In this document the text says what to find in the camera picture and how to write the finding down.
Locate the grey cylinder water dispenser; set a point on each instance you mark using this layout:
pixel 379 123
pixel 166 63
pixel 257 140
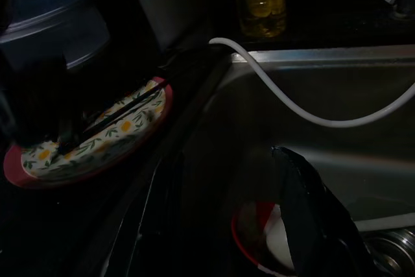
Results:
pixel 175 4

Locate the red bowl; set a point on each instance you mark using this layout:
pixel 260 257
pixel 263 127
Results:
pixel 241 235

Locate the yellow dish soap bottle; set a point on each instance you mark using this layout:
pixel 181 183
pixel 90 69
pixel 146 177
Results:
pixel 264 4

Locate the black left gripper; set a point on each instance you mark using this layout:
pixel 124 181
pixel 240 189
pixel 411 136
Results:
pixel 32 102

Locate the translucent plastic container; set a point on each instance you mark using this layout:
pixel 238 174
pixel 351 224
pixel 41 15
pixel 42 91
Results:
pixel 52 14

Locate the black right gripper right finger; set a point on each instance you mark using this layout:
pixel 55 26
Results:
pixel 311 212

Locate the black chopstick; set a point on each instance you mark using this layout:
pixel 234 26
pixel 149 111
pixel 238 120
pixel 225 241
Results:
pixel 139 98
pixel 129 111

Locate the floral plate with red rim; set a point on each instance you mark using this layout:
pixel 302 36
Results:
pixel 123 134

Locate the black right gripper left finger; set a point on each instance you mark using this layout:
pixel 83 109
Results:
pixel 155 225

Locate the metal sink drain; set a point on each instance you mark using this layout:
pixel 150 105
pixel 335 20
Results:
pixel 392 251

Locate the stainless steel sink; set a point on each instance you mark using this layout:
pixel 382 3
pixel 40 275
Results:
pixel 340 160

